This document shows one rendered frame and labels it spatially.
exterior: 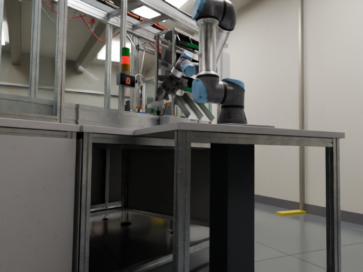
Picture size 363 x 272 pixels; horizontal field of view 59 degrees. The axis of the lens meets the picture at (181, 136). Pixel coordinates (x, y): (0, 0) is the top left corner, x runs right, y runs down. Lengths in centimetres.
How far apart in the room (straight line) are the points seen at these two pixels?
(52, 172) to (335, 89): 355
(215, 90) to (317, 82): 301
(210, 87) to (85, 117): 59
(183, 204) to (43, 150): 58
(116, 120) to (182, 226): 68
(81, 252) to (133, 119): 69
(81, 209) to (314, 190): 344
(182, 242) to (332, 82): 343
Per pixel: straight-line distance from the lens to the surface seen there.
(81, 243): 146
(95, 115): 154
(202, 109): 249
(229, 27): 177
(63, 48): 146
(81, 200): 143
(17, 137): 129
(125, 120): 166
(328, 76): 437
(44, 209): 136
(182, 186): 116
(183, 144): 116
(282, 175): 478
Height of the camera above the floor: 74
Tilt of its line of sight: 3 degrees up
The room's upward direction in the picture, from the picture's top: 1 degrees clockwise
